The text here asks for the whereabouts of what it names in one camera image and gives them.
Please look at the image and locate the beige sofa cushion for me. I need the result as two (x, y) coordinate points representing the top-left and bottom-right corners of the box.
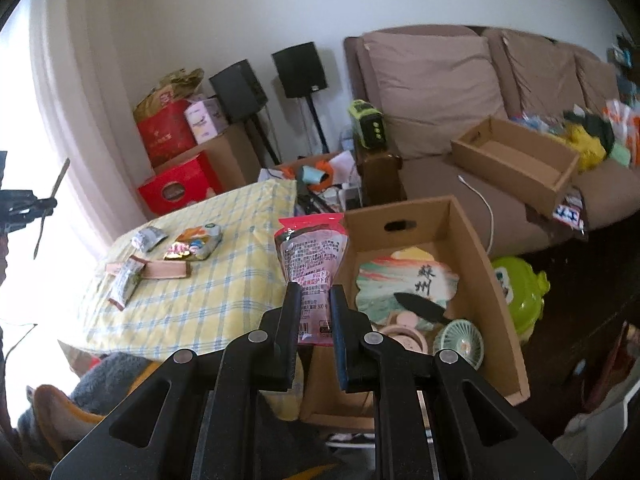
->
(360, 31), (509, 162)
(572, 52), (624, 112)
(500, 30), (584, 134)

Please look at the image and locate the white printed shopping bag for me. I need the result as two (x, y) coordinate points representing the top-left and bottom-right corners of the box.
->
(552, 400), (629, 480)

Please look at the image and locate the yellow plaid tablecloth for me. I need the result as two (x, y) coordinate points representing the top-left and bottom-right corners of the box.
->
(57, 178), (352, 422)

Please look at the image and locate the red snack packet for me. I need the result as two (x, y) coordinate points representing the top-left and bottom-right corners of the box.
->
(273, 212), (351, 349)

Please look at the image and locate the red gift box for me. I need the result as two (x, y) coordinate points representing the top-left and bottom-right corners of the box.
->
(137, 151), (225, 219)

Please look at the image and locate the green black portable radio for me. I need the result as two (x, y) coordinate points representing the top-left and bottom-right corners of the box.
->
(348, 99), (387, 151)

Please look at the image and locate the black printed bag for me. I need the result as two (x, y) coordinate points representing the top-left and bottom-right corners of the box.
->
(552, 192), (587, 234)

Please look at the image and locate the mint green handheld fan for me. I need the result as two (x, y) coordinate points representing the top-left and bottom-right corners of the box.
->
(432, 321), (484, 362)

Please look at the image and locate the bamboo stick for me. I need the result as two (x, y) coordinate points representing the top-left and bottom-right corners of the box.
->
(32, 158), (72, 261)

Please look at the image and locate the green plastic container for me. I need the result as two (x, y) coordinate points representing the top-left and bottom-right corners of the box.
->
(490, 256), (551, 344)

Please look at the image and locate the black speaker on stand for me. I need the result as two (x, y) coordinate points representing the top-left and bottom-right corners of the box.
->
(208, 59), (281, 166)
(271, 42), (332, 156)

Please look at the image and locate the painted paper fan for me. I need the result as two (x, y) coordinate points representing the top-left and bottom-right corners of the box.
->
(355, 246), (461, 331)

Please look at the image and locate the brown cardboard box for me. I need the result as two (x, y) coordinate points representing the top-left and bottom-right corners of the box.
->
(152, 122), (264, 196)

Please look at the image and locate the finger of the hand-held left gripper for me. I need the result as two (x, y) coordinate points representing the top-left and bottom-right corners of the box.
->
(15, 196), (59, 224)

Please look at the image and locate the pink mouse-ear handheld fan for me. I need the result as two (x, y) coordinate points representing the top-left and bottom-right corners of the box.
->
(372, 310), (431, 357)

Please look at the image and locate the grey snack packet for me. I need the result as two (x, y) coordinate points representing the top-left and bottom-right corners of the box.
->
(130, 226), (170, 251)

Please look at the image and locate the white charging cable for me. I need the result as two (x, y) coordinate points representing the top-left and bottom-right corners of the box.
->
(457, 175), (496, 257)

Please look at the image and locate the pile of colourful bags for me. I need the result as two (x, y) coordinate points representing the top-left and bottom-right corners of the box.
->
(510, 97), (640, 169)

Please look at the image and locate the black flat pointed tool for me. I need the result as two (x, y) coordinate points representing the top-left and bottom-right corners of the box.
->
(393, 291), (453, 326)

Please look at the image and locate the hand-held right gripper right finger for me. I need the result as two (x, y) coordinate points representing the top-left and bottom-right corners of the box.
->
(327, 283), (576, 480)

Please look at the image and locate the gold orange snack packet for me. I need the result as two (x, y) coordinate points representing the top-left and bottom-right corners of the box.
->
(163, 226), (209, 262)

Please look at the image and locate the gold paper bag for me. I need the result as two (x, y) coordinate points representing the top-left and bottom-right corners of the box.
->
(132, 67), (205, 121)

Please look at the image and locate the large cardboard box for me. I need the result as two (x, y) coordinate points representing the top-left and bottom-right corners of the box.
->
(299, 195), (531, 432)

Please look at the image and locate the white pink tissue box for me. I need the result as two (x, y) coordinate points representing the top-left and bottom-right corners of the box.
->
(183, 97), (231, 145)

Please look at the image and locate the red gift bag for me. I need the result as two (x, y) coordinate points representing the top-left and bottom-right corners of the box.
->
(135, 99), (197, 169)

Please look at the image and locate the white green snack packet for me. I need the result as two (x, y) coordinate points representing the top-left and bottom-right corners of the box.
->
(192, 223), (224, 261)

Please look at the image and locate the white curtain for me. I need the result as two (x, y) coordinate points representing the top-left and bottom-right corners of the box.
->
(0, 5), (152, 332)

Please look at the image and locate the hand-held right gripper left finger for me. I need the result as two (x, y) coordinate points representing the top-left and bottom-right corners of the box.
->
(50, 282), (303, 480)

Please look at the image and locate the brown sofa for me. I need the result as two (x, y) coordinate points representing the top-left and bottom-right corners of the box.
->
(343, 25), (640, 257)

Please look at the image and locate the shallow cardboard tray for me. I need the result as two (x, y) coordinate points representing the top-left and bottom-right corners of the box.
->
(449, 116), (582, 214)

